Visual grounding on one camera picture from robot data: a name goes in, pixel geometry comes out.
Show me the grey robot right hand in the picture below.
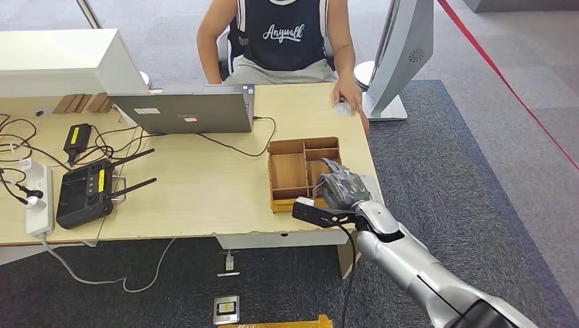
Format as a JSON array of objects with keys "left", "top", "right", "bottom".
[{"left": 313, "top": 157, "right": 373, "bottom": 211}]

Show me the person's left hand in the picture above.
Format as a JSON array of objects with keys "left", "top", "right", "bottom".
[{"left": 332, "top": 77, "right": 364, "bottom": 116}]

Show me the wooden compartment organizer tray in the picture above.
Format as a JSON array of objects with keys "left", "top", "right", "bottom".
[{"left": 266, "top": 137, "right": 342, "bottom": 214}]

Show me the person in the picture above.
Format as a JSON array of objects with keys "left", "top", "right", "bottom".
[{"left": 195, "top": 0, "right": 371, "bottom": 135}]

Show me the round base pole stand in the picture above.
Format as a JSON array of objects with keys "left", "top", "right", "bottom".
[
  {"left": 353, "top": 61, "right": 376, "bottom": 90},
  {"left": 76, "top": 0, "right": 152, "bottom": 90}
]

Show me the silver kiosk screen stand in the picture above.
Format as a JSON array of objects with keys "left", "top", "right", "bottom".
[{"left": 359, "top": 0, "right": 436, "bottom": 122}]

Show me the dark grey floor mat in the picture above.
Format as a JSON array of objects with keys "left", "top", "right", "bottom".
[{"left": 0, "top": 80, "right": 579, "bottom": 328}]

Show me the black office chair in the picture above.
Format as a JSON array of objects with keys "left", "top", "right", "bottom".
[{"left": 216, "top": 20, "right": 338, "bottom": 83}]

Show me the white floor plug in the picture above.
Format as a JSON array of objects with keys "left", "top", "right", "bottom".
[{"left": 216, "top": 249, "right": 241, "bottom": 278}]

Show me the light wooden desk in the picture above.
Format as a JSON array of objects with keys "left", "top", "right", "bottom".
[
  {"left": 0, "top": 95, "right": 137, "bottom": 267},
  {"left": 98, "top": 83, "right": 391, "bottom": 280}
]

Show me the yellow taped board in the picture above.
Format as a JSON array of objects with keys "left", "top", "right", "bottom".
[{"left": 219, "top": 314, "right": 333, "bottom": 328}]

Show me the red floor tape line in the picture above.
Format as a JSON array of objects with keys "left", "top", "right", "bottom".
[{"left": 436, "top": 0, "right": 579, "bottom": 172}]

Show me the silver floor socket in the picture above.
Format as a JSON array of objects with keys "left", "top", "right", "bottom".
[{"left": 212, "top": 296, "right": 240, "bottom": 326}]

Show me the grey laptop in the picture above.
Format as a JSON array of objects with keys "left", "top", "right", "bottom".
[{"left": 107, "top": 83, "right": 255, "bottom": 135}]

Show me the dark grey base block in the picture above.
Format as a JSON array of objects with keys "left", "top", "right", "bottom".
[{"left": 463, "top": 0, "right": 579, "bottom": 14}]

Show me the wooden slotted block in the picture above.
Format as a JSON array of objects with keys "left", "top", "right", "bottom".
[
  {"left": 53, "top": 94, "right": 94, "bottom": 115},
  {"left": 87, "top": 92, "right": 115, "bottom": 113}
]

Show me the black remote controller with antennas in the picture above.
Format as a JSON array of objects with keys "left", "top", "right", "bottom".
[{"left": 56, "top": 148, "right": 158, "bottom": 230}]

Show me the black power adapter yellow label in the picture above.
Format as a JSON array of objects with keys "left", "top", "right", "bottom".
[{"left": 63, "top": 123, "right": 93, "bottom": 166}]

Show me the white counter box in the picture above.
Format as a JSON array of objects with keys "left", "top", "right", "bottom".
[{"left": 0, "top": 28, "right": 151, "bottom": 99}]

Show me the white power strip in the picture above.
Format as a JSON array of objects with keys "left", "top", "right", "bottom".
[{"left": 25, "top": 163, "right": 55, "bottom": 237}]

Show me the black power plug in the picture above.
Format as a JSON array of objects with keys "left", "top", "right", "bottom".
[{"left": 16, "top": 183, "right": 45, "bottom": 200}]

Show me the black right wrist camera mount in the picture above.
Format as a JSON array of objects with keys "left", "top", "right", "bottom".
[{"left": 292, "top": 196, "right": 358, "bottom": 230}]

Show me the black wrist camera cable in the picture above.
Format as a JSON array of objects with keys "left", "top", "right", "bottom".
[{"left": 340, "top": 223, "right": 358, "bottom": 328}]

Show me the black laptop power cable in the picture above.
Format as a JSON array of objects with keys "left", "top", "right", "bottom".
[{"left": 197, "top": 116, "right": 277, "bottom": 159}]

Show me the black adapter cable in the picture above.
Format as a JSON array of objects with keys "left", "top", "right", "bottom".
[{"left": 72, "top": 126, "right": 166, "bottom": 166}]

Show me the white power strip cable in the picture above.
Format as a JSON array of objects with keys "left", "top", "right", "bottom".
[{"left": 40, "top": 234, "right": 178, "bottom": 294}]

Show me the thin black looped cable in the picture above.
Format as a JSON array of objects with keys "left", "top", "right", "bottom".
[{"left": 0, "top": 113, "right": 73, "bottom": 172}]

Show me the black plug cable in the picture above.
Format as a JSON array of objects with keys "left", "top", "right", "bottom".
[{"left": 0, "top": 166, "right": 28, "bottom": 206}]

